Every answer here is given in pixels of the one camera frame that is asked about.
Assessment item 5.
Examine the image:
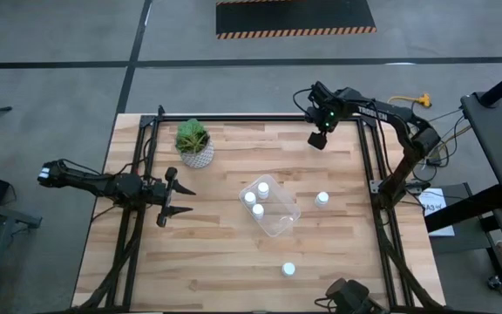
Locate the white grey triangle-pattern pot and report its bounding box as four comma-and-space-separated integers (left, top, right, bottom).
180, 138, 215, 170

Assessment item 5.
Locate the white paper sheet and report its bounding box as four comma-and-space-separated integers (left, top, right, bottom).
417, 187, 457, 238

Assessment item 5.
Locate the black aluminium rig frame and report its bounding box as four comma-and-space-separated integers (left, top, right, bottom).
74, 104, 446, 314

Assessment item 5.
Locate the clear plastic basket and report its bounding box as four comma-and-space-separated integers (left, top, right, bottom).
238, 174, 302, 238

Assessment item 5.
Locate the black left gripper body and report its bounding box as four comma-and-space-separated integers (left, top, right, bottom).
146, 167, 179, 229

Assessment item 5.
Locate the black hazard-striped floor mat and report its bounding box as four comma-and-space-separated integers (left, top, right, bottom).
214, 0, 378, 41

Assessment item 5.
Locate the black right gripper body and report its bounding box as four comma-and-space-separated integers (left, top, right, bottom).
304, 80, 344, 133

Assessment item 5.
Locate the green succulent plant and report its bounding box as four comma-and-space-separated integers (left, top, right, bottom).
174, 118, 211, 154

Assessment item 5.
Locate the yellow extension cable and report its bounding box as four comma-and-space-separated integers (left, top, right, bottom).
386, 92, 432, 109

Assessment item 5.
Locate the black round device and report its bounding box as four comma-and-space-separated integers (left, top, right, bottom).
323, 277, 387, 314

